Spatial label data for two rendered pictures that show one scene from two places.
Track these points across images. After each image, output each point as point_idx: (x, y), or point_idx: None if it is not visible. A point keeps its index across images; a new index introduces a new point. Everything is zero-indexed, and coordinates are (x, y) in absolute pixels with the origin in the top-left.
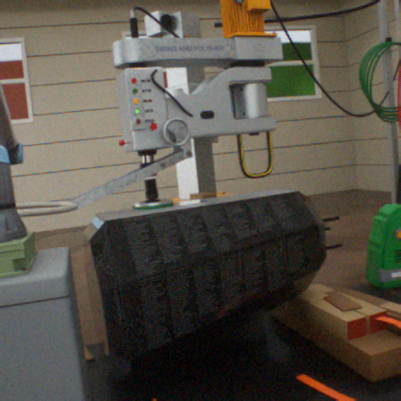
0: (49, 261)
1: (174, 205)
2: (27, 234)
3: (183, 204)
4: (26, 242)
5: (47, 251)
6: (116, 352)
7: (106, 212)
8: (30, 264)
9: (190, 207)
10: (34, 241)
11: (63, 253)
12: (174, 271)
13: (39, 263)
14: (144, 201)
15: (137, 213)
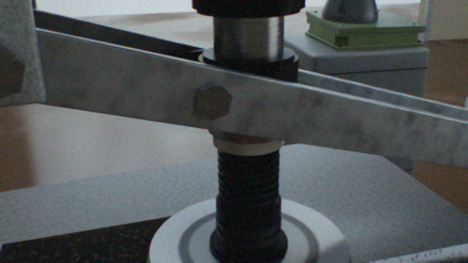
0: (304, 41)
1: (151, 231)
2: (322, 17)
3: (116, 232)
4: (311, 16)
5: (327, 50)
6: None
7: (447, 229)
8: (312, 35)
9: (116, 177)
10: (333, 33)
11: (303, 47)
12: None
13: (311, 40)
14: (289, 246)
15: (284, 165)
